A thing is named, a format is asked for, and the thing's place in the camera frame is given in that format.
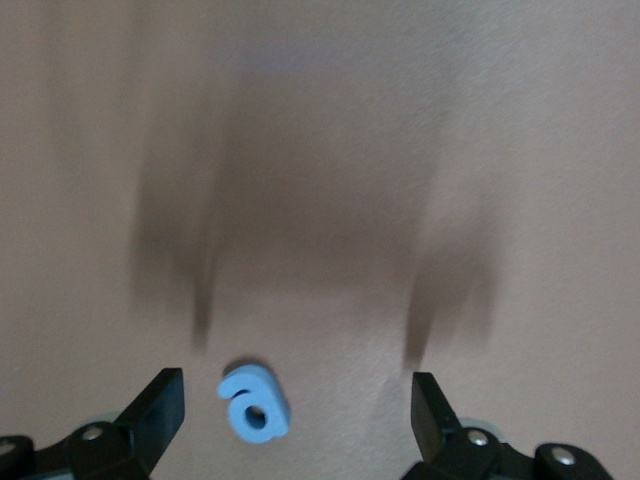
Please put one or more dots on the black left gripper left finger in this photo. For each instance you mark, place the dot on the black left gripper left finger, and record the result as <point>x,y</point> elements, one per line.
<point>100,450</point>

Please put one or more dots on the blue foam letter a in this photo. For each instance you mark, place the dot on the blue foam letter a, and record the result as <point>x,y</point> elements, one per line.
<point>275,400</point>

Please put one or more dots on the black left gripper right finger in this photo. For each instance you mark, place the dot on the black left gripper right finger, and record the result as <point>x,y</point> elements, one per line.
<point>470,452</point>

